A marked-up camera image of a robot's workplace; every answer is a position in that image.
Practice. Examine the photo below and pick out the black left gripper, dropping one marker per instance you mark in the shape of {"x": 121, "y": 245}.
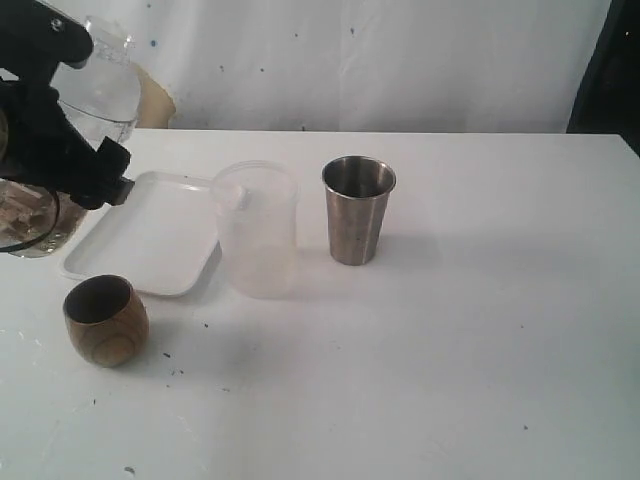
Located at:
{"x": 39, "y": 146}

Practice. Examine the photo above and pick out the clear shaker strainer lid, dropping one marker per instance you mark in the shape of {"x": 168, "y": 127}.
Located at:
{"x": 102, "y": 99}

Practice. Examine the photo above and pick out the clear plastic shaker cup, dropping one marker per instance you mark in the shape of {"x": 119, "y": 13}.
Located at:
{"x": 68, "y": 218}

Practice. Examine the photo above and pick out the chopped food pieces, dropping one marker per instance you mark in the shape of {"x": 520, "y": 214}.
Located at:
{"x": 26, "y": 213}

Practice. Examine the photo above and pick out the brown wooden cup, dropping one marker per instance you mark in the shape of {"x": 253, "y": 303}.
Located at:
{"x": 107, "y": 322}

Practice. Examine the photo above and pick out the stainless steel cup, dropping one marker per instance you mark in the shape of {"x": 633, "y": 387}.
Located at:
{"x": 357, "y": 189}

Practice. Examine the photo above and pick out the white plastic tray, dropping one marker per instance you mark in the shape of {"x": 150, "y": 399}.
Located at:
{"x": 160, "y": 239}

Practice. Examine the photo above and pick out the frosted plastic container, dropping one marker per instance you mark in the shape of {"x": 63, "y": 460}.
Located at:
{"x": 256, "y": 212}

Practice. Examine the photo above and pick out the dark object at right edge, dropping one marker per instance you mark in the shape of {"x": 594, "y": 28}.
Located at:
{"x": 607, "y": 100}

